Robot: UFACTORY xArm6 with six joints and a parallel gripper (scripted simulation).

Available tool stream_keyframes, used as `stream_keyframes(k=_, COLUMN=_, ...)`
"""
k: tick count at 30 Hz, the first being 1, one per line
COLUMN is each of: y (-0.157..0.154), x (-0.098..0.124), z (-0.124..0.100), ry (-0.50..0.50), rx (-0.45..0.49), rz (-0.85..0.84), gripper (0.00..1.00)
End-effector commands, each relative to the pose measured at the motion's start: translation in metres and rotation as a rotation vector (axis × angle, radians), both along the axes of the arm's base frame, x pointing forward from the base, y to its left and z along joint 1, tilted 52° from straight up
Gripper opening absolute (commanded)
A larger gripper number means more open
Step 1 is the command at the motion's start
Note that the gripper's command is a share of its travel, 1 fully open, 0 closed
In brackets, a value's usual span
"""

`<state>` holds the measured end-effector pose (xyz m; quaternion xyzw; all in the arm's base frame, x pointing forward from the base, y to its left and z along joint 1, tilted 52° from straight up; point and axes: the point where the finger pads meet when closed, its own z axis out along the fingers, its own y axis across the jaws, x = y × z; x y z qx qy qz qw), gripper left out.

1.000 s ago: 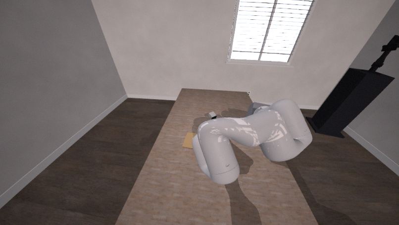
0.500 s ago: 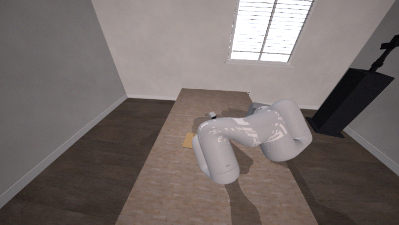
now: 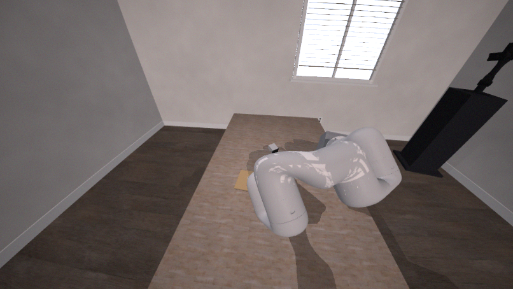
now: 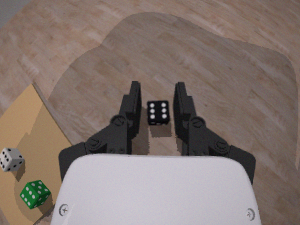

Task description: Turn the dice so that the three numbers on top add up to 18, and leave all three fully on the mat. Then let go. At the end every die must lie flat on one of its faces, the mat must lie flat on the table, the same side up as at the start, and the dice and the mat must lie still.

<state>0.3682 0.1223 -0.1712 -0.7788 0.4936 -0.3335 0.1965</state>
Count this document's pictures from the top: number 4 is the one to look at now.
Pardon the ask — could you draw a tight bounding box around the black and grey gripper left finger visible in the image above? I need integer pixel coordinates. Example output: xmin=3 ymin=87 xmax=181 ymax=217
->
xmin=58 ymin=81 xmax=142 ymax=182

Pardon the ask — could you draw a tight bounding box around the tan flat mat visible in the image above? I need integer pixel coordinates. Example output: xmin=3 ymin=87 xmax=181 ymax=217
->
xmin=0 ymin=83 xmax=73 ymax=225

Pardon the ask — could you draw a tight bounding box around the green die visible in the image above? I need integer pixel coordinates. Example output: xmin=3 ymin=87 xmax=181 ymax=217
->
xmin=20 ymin=180 xmax=51 ymax=209

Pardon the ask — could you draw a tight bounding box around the white die with black pips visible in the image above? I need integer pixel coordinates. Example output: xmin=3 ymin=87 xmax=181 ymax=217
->
xmin=0 ymin=148 xmax=25 ymax=172

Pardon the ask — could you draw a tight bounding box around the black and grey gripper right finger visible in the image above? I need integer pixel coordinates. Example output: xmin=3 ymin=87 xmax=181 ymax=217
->
xmin=173 ymin=82 xmax=256 ymax=185

